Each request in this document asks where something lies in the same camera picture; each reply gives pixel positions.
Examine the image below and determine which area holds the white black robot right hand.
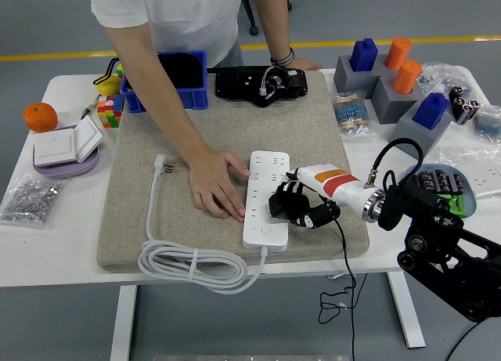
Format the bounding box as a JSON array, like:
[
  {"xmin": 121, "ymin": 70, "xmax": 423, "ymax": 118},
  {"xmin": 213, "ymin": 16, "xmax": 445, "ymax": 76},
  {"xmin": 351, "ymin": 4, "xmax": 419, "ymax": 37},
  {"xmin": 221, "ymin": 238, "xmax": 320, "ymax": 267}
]
[{"xmin": 268, "ymin": 164, "xmax": 373, "ymax": 230}]

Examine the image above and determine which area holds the person's right hand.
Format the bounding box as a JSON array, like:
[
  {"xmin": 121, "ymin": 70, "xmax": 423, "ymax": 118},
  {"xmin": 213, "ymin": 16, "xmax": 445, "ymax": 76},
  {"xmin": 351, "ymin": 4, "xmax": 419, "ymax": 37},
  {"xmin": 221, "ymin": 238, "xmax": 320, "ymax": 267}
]
[{"xmin": 187, "ymin": 147, "xmax": 251, "ymax": 223}]

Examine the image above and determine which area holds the person's left hand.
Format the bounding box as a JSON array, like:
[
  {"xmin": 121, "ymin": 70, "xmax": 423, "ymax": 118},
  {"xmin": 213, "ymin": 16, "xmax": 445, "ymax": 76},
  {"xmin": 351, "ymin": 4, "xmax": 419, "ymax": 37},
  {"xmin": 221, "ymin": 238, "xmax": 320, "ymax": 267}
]
[{"xmin": 283, "ymin": 56, "xmax": 324, "ymax": 72}]

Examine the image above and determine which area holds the black power adapter plug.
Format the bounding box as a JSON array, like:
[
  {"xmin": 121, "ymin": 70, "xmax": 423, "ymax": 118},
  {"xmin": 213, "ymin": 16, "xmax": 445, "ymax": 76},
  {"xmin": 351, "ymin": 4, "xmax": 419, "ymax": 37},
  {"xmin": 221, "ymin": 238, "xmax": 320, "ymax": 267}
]
[{"xmin": 268, "ymin": 190, "xmax": 310, "ymax": 225}]

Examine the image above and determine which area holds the white power strip cable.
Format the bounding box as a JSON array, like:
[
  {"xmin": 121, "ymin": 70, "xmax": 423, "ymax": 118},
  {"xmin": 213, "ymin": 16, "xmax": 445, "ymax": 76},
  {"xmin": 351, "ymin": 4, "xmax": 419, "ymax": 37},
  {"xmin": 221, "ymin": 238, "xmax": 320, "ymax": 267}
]
[{"xmin": 137, "ymin": 153, "xmax": 269, "ymax": 295}]

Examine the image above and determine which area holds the black adapter cord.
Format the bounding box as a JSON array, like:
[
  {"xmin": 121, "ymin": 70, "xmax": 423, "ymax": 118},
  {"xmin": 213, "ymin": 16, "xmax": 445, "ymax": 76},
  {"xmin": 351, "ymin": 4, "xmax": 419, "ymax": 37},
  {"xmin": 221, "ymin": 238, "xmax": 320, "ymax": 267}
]
[{"xmin": 317, "ymin": 218, "xmax": 369, "ymax": 326}]

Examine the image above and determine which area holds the white power strip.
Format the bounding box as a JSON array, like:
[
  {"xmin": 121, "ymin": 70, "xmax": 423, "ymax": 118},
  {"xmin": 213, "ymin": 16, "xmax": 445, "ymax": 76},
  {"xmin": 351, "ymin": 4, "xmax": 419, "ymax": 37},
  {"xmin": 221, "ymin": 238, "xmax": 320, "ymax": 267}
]
[{"xmin": 242, "ymin": 150, "xmax": 291, "ymax": 254}]

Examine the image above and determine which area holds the black wristband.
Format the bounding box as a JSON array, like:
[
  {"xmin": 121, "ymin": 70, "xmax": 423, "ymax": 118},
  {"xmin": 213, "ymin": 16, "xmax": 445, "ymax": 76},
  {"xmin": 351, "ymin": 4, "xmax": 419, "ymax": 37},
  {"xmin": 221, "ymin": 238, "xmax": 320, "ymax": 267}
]
[{"xmin": 269, "ymin": 46, "xmax": 296, "ymax": 68}]

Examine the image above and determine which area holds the wide grey holder block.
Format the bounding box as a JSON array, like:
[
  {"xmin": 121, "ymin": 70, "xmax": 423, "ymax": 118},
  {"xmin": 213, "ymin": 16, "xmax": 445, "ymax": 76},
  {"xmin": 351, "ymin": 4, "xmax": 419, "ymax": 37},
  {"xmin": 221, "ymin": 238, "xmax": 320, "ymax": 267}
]
[{"xmin": 333, "ymin": 54, "xmax": 392, "ymax": 99}]

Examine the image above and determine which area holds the blue square peg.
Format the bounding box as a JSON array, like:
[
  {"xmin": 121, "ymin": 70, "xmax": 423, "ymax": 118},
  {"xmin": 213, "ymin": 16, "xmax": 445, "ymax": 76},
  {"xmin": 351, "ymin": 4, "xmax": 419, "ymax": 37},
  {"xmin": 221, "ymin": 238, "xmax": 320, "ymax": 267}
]
[
  {"xmin": 412, "ymin": 92, "xmax": 451, "ymax": 131},
  {"xmin": 349, "ymin": 37, "xmax": 379, "ymax": 72}
]

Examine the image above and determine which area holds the black office chair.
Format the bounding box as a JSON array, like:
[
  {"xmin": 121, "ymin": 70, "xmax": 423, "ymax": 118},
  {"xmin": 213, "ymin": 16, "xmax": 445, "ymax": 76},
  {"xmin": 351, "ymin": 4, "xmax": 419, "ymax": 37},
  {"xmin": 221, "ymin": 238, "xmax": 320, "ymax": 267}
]
[{"xmin": 240, "ymin": 0, "xmax": 294, "ymax": 37}]

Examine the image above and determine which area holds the grey-brown mat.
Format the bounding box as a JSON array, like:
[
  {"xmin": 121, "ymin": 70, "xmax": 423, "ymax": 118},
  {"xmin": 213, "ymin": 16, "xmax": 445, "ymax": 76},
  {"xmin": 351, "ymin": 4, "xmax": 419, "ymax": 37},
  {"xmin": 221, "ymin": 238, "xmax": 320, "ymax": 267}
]
[{"xmin": 96, "ymin": 70, "xmax": 371, "ymax": 274}]

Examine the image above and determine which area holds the bag of resistors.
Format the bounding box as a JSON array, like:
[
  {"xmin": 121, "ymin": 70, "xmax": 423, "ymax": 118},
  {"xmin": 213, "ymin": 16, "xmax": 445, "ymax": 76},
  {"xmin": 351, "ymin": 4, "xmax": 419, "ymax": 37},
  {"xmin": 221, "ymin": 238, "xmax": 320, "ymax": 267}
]
[{"xmin": 330, "ymin": 91, "xmax": 376, "ymax": 139}]

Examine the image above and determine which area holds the black electronic device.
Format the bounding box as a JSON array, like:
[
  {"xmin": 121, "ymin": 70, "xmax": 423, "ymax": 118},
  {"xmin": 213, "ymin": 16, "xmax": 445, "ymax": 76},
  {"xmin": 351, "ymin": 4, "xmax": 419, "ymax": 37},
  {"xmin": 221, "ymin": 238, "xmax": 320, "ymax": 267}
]
[{"xmin": 214, "ymin": 64, "xmax": 309, "ymax": 108}]

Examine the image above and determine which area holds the blue plastic bin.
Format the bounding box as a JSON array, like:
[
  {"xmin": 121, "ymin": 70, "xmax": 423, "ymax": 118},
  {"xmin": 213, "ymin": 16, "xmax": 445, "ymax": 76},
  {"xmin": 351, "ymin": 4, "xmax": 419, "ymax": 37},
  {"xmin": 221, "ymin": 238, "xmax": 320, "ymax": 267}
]
[{"xmin": 119, "ymin": 49, "xmax": 209, "ymax": 114}]

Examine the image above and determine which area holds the orange cylinder peg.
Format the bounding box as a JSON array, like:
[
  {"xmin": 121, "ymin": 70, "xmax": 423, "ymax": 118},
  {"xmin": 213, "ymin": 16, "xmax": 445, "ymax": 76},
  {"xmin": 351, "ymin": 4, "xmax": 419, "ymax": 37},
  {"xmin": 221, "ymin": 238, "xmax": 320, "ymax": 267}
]
[
  {"xmin": 384, "ymin": 37, "xmax": 413, "ymax": 70},
  {"xmin": 391, "ymin": 59, "xmax": 423, "ymax": 95}
]

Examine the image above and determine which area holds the pile of green pegs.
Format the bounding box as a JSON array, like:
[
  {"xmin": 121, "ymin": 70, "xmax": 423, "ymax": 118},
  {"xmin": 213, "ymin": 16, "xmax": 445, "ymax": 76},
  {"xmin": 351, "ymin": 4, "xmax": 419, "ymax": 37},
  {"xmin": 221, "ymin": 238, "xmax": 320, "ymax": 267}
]
[{"xmin": 438, "ymin": 193, "xmax": 469, "ymax": 220}]

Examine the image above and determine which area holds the person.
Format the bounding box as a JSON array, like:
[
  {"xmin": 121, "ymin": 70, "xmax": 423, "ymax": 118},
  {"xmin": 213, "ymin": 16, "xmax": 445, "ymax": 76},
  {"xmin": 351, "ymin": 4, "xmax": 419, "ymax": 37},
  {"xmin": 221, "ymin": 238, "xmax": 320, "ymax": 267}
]
[{"xmin": 84, "ymin": 0, "xmax": 324, "ymax": 223}]

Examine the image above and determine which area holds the light blue plate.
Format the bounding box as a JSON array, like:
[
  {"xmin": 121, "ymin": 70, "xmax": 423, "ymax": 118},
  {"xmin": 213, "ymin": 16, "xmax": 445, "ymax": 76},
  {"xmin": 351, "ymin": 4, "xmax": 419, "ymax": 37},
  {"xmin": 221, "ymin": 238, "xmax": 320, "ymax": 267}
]
[{"xmin": 402, "ymin": 163, "xmax": 478, "ymax": 220}]

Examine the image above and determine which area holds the clear bag of blue parts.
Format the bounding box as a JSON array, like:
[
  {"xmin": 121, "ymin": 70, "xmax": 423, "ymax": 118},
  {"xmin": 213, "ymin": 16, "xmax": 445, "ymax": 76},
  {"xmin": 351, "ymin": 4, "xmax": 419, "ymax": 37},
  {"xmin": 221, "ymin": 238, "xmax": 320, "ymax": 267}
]
[
  {"xmin": 416, "ymin": 61, "xmax": 477, "ymax": 99},
  {"xmin": 471, "ymin": 104, "xmax": 501, "ymax": 143}
]

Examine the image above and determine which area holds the yellow toy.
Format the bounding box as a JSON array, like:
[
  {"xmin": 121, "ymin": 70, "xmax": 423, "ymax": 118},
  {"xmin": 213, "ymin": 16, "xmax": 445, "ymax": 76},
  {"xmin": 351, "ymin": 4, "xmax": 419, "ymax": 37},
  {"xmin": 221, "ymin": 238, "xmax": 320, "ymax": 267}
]
[{"xmin": 96, "ymin": 74, "xmax": 123, "ymax": 96}]

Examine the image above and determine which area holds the purple plate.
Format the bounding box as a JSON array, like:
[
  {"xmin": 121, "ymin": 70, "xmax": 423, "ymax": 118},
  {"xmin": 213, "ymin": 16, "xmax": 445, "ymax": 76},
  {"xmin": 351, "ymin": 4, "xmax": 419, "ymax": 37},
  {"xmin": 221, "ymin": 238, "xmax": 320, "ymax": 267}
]
[{"xmin": 32, "ymin": 124, "xmax": 100, "ymax": 180}]

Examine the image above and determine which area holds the white table leg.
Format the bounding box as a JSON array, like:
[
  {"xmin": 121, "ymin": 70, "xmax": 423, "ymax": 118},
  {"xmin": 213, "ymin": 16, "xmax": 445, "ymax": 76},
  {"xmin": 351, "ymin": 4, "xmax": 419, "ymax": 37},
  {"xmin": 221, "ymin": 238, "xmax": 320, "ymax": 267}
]
[
  {"xmin": 387, "ymin": 272, "xmax": 427, "ymax": 349},
  {"xmin": 109, "ymin": 285, "xmax": 138, "ymax": 361}
]

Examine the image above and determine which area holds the bag of metal nuts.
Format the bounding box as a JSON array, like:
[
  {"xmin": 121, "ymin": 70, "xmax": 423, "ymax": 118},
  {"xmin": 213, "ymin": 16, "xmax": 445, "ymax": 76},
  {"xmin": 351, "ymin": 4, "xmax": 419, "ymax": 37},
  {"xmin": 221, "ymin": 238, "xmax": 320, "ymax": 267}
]
[{"xmin": 0, "ymin": 175, "xmax": 63, "ymax": 229}]

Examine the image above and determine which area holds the orange fruit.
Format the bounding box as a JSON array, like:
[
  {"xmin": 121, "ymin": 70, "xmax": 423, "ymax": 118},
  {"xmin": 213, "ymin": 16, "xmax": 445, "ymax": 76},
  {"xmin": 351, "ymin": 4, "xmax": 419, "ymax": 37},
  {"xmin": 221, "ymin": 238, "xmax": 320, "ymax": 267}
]
[{"xmin": 22, "ymin": 102, "xmax": 59, "ymax": 134}]

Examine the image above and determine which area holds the white wall switch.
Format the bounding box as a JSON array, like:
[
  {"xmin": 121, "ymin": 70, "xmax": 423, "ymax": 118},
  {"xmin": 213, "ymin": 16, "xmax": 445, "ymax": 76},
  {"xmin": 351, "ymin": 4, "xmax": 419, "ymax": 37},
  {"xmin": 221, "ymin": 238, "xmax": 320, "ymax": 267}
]
[
  {"xmin": 33, "ymin": 128, "xmax": 77, "ymax": 167},
  {"xmin": 74, "ymin": 114, "xmax": 104, "ymax": 163}
]

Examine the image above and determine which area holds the thin black hanging cable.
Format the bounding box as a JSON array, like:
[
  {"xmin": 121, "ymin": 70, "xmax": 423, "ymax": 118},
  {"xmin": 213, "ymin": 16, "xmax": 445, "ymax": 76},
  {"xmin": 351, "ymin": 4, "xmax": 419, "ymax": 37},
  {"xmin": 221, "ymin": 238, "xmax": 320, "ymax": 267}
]
[{"xmin": 349, "ymin": 274, "xmax": 357, "ymax": 361}]

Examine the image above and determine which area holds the black floor cable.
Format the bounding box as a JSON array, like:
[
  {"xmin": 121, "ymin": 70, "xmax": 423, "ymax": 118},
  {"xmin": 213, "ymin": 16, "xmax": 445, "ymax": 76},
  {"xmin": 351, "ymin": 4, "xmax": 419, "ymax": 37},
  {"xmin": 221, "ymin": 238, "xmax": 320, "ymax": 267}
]
[{"xmin": 444, "ymin": 319, "xmax": 486, "ymax": 361}]

